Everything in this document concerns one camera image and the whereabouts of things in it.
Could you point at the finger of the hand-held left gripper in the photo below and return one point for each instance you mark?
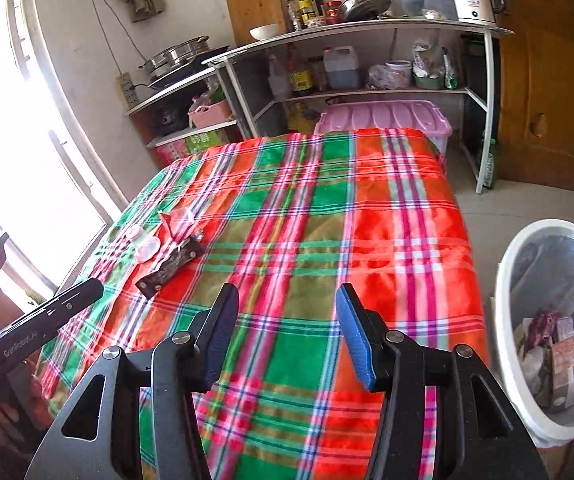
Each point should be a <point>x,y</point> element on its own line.
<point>72,300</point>

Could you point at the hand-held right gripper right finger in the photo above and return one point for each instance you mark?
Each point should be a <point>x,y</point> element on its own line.
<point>354,340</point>

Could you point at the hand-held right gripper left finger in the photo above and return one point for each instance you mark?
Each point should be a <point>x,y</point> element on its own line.
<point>217,355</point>

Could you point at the white plastic trash bin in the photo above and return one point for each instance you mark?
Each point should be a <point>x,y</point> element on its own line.
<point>512,340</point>

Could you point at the dark red foil wrapper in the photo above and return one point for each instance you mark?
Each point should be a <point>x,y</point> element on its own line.
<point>171,266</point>

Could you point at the red lidded jelly cup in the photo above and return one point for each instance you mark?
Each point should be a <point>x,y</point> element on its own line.
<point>179,220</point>

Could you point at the plaid cloth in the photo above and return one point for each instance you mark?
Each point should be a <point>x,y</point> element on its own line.
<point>292,220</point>

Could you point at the red cardboard box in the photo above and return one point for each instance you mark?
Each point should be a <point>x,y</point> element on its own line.
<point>171,152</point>

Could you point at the white framed window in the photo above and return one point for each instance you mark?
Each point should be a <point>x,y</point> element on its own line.
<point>22,125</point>

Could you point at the crumpled dark red wrapper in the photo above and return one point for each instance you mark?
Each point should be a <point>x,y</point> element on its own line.
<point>543,330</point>

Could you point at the green cardboard carton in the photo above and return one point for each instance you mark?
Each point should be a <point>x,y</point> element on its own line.
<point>208,141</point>

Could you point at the white power strip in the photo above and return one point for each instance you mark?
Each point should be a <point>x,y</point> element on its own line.
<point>126,91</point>

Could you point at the green glass bottle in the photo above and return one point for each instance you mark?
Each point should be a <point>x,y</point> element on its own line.
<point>488,162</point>

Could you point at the pink storage box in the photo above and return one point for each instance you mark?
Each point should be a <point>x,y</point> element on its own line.
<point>387,117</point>

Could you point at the white low shelf rack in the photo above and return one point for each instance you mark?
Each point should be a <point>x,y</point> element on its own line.
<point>167,94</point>

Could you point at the yellow cooking oil bottle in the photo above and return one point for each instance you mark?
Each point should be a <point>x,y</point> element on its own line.
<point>301,117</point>

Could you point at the pink plastic basket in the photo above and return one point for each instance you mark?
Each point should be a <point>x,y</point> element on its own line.
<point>211,114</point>

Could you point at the black induction cooker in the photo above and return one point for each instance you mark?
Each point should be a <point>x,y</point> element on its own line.
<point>182,76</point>

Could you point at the crumpled plastic bag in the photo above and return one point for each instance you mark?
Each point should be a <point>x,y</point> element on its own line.
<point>379,79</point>

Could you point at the steel steamer pot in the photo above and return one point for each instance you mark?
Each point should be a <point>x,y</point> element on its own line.
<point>174,55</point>

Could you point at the soy sauce bottle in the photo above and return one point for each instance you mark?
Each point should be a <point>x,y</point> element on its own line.
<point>301,79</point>

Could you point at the brown glass jar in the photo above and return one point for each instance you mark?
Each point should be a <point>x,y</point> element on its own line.
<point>318,76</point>

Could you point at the clear plastic bottle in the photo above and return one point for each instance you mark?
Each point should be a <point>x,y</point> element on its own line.
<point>279,82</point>

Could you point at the translucent plastic jug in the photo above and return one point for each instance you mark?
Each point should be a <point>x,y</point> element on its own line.
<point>342,69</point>

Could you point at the green white food bags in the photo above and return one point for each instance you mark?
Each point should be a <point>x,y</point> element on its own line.
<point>434,67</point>

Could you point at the white tall shelf rack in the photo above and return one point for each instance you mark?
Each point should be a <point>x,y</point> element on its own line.
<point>367,27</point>

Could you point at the white bowl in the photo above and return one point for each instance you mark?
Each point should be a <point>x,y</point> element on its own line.
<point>264,33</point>

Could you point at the small seasoning bottle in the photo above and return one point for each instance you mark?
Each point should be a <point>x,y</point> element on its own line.
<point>294,17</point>

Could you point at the red lidded jar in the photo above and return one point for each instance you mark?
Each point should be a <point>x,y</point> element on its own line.
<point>333,12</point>

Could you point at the wooden door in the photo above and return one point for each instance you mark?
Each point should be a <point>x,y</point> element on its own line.
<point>552,70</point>

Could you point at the steel frying pan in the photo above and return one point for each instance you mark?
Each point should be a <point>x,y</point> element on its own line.
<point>364,5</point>

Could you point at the yellow label bottle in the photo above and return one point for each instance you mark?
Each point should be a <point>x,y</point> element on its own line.
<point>306,7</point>

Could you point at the dark sauce bottle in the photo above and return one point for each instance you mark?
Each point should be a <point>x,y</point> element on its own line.
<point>317,2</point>

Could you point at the wooden cutting board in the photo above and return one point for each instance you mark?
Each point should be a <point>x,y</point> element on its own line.
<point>254,2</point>

